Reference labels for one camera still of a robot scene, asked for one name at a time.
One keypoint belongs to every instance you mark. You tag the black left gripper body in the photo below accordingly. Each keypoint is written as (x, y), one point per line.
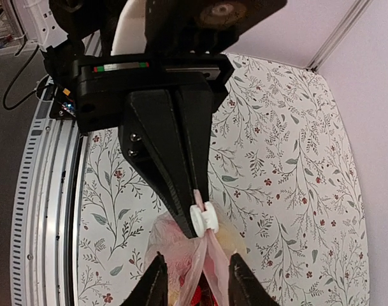
(100, 84)

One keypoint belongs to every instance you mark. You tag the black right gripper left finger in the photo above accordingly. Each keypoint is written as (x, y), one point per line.
(152, 288)

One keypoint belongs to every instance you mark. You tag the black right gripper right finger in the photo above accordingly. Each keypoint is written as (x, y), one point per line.
(244, 289)

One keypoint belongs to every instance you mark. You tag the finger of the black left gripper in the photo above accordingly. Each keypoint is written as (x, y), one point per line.
(150, 141)
(195, 116)

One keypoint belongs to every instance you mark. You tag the clear zip top bag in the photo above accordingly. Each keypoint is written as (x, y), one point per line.
(189, 259)

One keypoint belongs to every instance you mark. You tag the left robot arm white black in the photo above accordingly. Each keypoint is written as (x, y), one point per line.
(69, 30)

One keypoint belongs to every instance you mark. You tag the floral patterned tablecloth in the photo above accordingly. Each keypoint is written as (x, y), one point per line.
(282, 170)

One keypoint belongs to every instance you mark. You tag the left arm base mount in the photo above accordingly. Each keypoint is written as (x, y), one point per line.
(63, 104)

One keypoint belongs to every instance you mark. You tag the front aluminium rail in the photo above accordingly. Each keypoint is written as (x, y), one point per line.
(45, 222)

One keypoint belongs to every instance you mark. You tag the right aluminium frame post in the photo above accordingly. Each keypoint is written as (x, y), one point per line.
(353, 14)

